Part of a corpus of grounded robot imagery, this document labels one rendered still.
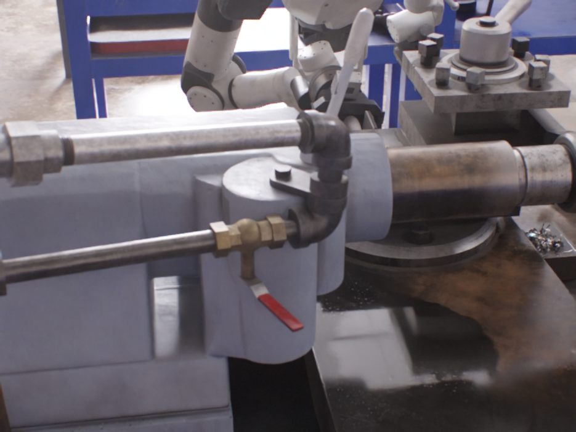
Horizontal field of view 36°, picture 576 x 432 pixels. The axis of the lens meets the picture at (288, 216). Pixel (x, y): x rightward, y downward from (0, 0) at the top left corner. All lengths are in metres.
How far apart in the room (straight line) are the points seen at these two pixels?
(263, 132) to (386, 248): 0.44
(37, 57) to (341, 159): 4.24
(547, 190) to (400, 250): 0.22
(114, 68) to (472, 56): 1.70
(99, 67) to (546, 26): 1.42
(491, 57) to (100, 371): 0.59
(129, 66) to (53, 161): 2.05
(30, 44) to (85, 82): 2.46
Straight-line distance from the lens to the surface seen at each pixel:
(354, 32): 0.84
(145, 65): 2.68
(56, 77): 4.58
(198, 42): 1.71
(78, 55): 2.68
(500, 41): 1.12
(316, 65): 1.65
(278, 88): 1.72
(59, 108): 4.19
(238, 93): 1.77
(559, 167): 0.97
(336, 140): 0.72
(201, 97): 1.78
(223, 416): 0.87
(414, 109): 1.20
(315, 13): 1.67
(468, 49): 1.12
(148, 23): 2.98
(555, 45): 2.95
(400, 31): 2.17
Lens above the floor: 1.51
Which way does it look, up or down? 29 degrees down
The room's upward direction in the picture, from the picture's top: straight up
